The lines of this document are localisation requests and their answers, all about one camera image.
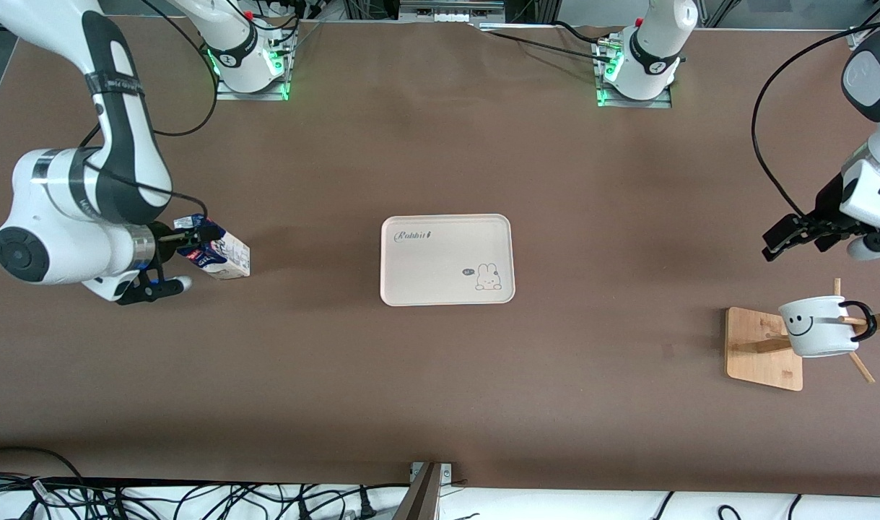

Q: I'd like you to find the blue white milk carton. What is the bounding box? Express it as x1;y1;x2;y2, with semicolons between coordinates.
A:
174;213;251;280

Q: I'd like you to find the white smiley cup black handle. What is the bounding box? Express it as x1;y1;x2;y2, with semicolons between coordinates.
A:
777;296;879;358

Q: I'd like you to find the cream rabbit print tray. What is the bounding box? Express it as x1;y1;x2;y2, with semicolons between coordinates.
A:
380;214;516;307

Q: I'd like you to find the wooden mug stand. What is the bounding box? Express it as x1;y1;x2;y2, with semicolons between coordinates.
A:
725;278;880;391

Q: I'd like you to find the silver power strip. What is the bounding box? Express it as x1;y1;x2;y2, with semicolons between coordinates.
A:
398;0;505;24

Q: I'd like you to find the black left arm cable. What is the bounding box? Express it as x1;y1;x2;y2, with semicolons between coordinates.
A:
752;20;880;217

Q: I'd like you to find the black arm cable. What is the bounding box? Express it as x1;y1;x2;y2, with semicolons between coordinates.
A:
79;0;218;217
752;20;880;217

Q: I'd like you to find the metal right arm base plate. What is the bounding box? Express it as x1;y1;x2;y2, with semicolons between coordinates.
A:
214;32;291;102

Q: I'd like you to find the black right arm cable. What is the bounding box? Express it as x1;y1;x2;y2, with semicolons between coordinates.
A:
79;0;218;217

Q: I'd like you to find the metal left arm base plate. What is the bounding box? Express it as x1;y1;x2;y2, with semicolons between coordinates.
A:
595;40;673;109

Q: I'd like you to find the black cable on table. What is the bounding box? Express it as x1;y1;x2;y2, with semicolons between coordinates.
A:
552;20;614;46
476;27;617;64

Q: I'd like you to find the silver metal bracket plate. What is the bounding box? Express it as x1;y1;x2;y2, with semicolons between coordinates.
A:
409;462;455;486

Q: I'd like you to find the grey metal post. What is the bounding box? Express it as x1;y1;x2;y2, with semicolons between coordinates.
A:
393;462;444;520

